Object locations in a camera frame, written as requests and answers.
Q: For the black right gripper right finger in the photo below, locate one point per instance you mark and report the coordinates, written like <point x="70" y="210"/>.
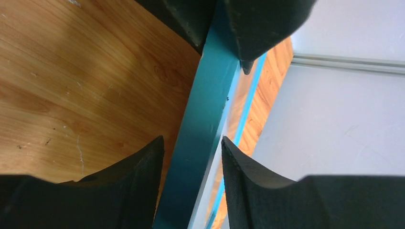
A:
<point x="258" y="198"/>

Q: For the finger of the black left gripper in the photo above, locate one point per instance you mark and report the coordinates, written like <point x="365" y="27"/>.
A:
<point x="260" y="25"/>
<point x="190" y="19"/>

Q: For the wooden photo frame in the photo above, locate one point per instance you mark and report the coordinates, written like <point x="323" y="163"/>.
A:
<point x="218" y="106"/>

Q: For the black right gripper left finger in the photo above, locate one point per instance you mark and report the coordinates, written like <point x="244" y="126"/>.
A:
<point x="121" y="196"/>

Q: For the aluminium wall rail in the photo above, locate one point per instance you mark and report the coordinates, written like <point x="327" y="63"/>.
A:
<point x="360" y="65"/>

